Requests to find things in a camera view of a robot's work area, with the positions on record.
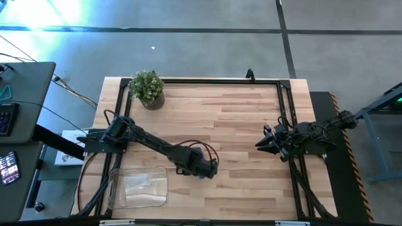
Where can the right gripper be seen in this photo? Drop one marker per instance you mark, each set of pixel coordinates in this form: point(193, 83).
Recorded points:
point(281, 144)

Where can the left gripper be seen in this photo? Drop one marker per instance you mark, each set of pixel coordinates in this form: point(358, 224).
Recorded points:
point(198, 164)

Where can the clear plastic basket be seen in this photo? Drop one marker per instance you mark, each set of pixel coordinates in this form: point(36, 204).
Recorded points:
point(141, 188)

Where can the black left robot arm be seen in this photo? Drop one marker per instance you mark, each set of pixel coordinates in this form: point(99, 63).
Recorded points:
point(147, 139)

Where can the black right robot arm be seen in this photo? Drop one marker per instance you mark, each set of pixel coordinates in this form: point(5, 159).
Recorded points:
point(314, 138)

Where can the dark curved table clamp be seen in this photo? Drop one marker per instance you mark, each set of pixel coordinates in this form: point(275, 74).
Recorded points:
point(250, 75)

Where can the black hazard-striped floor mat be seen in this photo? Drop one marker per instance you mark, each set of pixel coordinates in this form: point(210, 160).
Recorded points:
point(342, 188)

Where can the green plant in ribbed pot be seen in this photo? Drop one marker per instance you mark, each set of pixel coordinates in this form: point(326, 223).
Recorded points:
point(147, 88)

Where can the blue-grey metal cart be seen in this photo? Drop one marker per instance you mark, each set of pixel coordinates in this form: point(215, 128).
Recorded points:
point(375, 141)

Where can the white printed paper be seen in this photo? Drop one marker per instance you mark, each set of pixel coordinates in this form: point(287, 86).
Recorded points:
point(67, 158)

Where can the black desk support beam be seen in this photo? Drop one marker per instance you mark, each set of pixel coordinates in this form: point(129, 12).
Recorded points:
point(56, 142)

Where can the black round knob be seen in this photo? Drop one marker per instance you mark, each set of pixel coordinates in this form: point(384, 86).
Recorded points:
point(39, 207)

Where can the grey desk top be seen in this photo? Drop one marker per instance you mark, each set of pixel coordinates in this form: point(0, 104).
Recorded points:
point(28, 88)
point(25, 194)

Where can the black smartphone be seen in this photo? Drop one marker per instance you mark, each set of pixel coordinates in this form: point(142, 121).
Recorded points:
point(9, 169)

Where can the black keyboard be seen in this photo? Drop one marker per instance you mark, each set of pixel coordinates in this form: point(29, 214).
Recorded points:
point(7, 119)

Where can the teal loop tool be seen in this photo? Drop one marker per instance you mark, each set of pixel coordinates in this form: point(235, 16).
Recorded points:
point(9, 91)

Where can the grey metal bracket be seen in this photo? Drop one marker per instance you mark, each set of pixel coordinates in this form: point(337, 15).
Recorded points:
point(292, 223)
point(116, 223)

